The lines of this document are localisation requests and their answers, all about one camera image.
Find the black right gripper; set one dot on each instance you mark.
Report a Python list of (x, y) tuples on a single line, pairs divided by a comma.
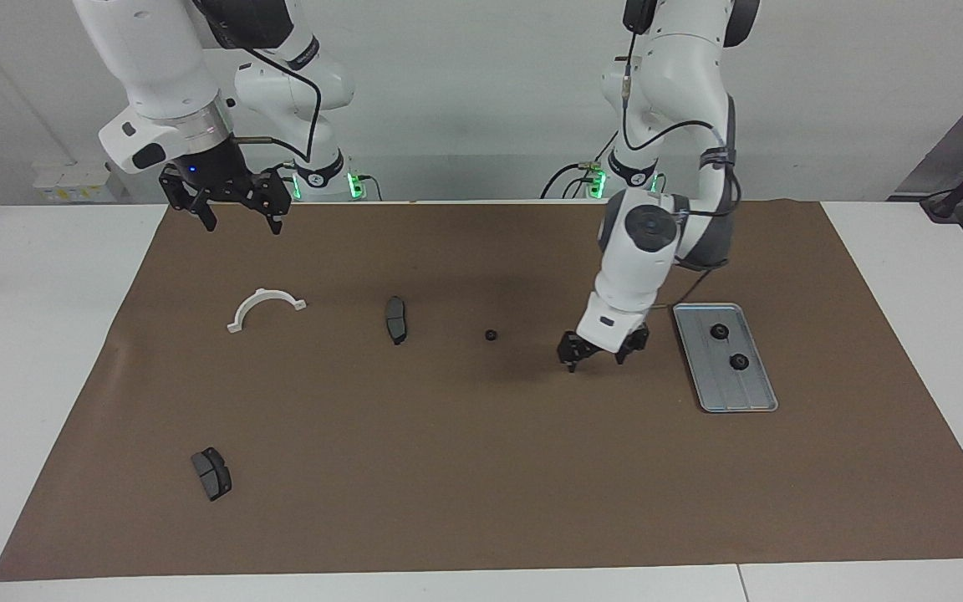
[(214, 176)]

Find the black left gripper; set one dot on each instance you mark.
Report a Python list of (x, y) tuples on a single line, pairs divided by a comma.
[(615, 354)]

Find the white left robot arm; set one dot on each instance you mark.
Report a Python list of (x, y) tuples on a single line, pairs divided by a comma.
[(640, 267)]

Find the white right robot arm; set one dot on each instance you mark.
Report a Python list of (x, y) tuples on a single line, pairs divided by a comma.
[(155, 58)]

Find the silver ribbed metal tray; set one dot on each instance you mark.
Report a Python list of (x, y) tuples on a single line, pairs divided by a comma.
[(736, 393)]

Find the brown table mat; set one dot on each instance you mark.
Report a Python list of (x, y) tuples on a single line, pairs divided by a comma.
[(481, 468)]

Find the long dark grey brake pad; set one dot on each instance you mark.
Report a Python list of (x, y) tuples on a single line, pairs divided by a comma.
[(396, 320)]

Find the slotted dark grey brake pad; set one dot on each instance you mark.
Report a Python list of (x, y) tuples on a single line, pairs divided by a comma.
[(212, 475)]

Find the white curved plastic bracket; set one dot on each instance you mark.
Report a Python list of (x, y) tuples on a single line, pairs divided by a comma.
[(268, 295)]

